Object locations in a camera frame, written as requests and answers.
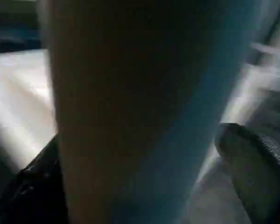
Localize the white plastic table top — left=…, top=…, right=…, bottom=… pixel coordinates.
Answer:
left=0, top=49, right=59, bottom=173

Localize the white plastic table leg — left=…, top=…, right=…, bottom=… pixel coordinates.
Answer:
left=41, top=0, right=271, bottom=224

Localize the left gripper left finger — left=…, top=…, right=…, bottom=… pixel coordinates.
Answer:
left=0, top=135, right=70, bottom=224

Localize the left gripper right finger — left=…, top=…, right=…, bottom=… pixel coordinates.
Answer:
left=214, top=122, right=280, bottom=224

